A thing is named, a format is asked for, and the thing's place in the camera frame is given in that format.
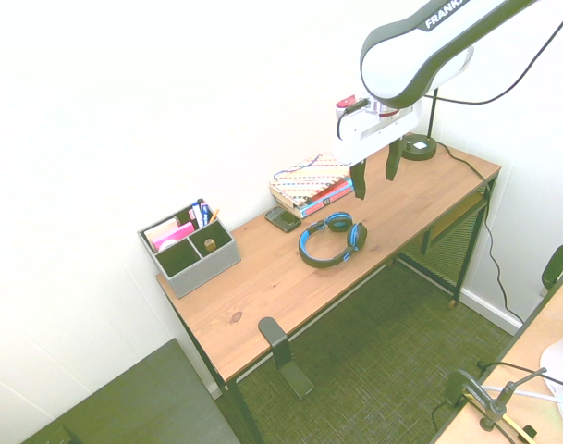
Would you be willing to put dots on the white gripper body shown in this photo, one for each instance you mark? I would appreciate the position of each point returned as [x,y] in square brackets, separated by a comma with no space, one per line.
[364,134]

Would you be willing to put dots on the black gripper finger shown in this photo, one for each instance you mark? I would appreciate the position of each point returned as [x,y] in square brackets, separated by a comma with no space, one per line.
[393,159]
[359,182]

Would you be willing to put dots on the blue black headphones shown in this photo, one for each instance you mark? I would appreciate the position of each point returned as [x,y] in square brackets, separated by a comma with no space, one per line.
[339,223]

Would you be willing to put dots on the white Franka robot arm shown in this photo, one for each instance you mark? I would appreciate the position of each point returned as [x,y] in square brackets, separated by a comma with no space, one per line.
[401,55]

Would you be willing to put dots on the black desk lamp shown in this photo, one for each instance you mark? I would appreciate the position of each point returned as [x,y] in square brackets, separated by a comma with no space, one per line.
[417,148]

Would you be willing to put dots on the red cover book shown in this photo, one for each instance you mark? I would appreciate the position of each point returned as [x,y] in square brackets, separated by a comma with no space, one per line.
[329,189]

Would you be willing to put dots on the blue spine book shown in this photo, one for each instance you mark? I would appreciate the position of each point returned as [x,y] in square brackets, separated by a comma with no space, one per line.
[325,203]

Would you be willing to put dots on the striped colourful fabric pouch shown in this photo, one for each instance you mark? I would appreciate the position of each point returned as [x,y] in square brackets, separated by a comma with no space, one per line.
[309,176]

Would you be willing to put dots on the black smartphone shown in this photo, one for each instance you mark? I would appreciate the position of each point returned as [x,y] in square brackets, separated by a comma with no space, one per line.
[283,220]

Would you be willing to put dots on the black mesh desk panel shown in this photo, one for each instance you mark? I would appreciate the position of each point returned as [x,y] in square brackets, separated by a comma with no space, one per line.
[452,259]

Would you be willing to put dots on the orange pencil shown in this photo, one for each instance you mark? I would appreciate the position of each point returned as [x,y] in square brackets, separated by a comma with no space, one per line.
[213,217]

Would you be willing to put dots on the blue marker pen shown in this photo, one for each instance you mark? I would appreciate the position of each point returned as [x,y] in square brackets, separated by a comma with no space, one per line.
[200,210]

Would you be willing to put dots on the small wooden cylinder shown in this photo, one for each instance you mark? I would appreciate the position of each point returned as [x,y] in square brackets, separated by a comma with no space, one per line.
[210,244]

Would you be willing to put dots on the grey fabric desk organizer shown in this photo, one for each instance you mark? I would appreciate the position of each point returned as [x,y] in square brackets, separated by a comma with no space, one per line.
[207,268]

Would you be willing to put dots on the black table clamp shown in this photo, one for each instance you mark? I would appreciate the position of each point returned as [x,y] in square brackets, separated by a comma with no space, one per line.
[554,266]

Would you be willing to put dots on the pink sticky note pad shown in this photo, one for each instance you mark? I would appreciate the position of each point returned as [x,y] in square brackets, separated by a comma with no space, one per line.
[172,236]

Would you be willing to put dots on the beige notepad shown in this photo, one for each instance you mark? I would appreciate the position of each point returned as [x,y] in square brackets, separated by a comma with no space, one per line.
[163,227]

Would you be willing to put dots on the light wooden robot table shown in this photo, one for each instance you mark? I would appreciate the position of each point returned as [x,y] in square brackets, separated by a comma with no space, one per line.
[530,333]

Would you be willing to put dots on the black C clamp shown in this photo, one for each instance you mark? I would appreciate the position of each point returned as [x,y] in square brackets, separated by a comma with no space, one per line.
[466,384]

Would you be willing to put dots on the wooden desk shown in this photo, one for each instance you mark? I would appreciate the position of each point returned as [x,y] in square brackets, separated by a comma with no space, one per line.
[237,402]

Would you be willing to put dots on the red black wrist camera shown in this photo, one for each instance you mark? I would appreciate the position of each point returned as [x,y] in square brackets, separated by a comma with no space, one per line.
[346,102]

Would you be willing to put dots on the grey camera stand arm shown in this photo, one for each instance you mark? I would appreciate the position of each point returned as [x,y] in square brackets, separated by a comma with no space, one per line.
[512,388]

